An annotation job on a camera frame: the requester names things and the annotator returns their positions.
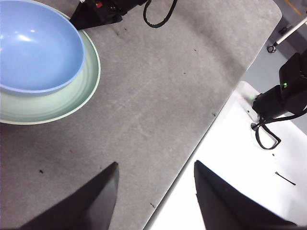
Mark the white pole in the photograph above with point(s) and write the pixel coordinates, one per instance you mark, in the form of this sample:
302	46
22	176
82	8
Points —
291	31

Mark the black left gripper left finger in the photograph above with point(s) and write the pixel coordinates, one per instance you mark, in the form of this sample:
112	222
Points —
91	206

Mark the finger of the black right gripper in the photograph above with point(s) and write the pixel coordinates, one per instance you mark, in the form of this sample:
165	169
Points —
86	20

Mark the green round plate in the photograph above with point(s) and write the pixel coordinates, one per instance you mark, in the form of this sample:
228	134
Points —
48	110

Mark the blue ribbed bowl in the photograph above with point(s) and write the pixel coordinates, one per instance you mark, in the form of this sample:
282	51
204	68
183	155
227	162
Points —
36	52

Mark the thin black pin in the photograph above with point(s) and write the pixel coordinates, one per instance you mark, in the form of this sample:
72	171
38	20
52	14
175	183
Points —
285	178

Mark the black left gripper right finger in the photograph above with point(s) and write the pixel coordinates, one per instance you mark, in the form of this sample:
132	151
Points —
223	206

